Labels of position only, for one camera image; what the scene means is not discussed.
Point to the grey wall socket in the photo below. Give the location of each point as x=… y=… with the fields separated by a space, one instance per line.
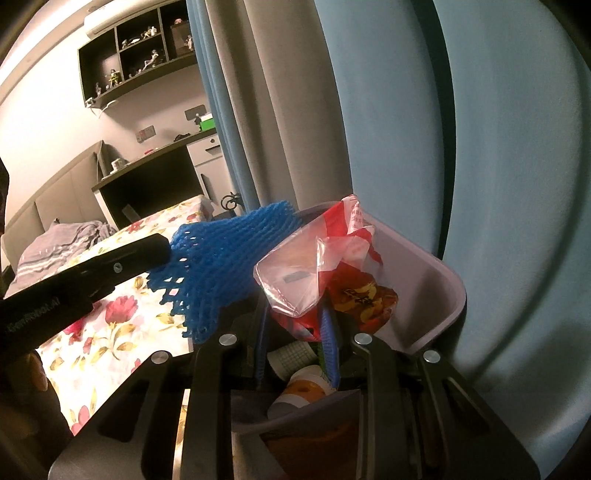
x=195 y=112
x=146 y=134

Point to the white cabinet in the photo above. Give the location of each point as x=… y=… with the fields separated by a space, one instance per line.
x=214 y=161

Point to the white air conditioner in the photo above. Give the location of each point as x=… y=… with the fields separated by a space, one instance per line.
x=120 y=16

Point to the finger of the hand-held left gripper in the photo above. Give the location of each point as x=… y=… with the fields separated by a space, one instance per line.
x=124 y=258

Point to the orange fruit print paper cup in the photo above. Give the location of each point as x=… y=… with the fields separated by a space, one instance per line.
x=304 y=390

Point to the red plastic bag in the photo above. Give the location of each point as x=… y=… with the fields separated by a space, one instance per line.
x=323 y=258

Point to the dark wall shelf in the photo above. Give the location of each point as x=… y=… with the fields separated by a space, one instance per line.
x=97 y=64

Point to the green foam net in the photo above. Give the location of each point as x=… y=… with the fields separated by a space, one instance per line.
x=321 y=355

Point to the blue foam net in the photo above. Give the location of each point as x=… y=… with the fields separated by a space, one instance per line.
x=221 y=258

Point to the grey trash bin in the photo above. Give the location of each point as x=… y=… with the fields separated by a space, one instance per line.
x=415 y=286

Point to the black metal scroll frame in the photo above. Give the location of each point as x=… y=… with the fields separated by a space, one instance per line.
x=231 y=203

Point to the floral tablecloth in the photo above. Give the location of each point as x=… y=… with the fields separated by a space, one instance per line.
x=124 y=314

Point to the green box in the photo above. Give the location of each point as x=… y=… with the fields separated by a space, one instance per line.
x=206 y=121

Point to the grey curtain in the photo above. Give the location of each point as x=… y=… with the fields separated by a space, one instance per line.
x=277 y=115

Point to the green grid paper cup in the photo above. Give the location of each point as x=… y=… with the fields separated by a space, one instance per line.
x=291 y=356

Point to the beige padded headboard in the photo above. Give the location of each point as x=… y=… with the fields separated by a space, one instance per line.
x=60 y=189

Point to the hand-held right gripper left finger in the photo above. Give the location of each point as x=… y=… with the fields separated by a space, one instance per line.
x=262 y=337

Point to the blue curtain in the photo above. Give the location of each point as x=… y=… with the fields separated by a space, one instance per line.
x=485 y=161
x=217 y=92

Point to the person's left hand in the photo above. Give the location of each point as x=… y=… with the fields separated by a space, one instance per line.
x=38 y=374

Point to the white mug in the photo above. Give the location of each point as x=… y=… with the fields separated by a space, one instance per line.
x=115 y=163

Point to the row of figurines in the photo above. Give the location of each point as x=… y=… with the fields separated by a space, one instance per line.
x=138 y=60

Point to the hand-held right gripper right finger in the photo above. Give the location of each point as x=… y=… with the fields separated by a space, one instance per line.
x=328 y=344

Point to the dark desk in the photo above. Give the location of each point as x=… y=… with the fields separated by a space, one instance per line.
x=152 y=180

